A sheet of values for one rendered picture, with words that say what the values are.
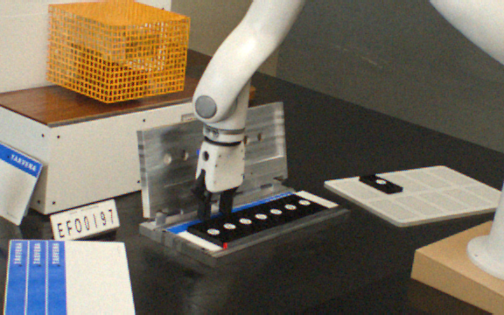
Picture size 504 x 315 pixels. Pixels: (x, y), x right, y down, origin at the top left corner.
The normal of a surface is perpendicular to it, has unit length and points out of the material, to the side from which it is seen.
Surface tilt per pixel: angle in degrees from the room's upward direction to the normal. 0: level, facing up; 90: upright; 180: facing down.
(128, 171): 90
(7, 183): 69
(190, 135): 76
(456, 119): 90
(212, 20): 90
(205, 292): 0
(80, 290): 0
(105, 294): 0
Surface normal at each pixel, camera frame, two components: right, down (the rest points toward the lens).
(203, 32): 0.72, 0.29
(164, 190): 0.76, 0.05
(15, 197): -0.61, -0.20
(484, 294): -0.68, 0.15
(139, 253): 0.11, -0.94
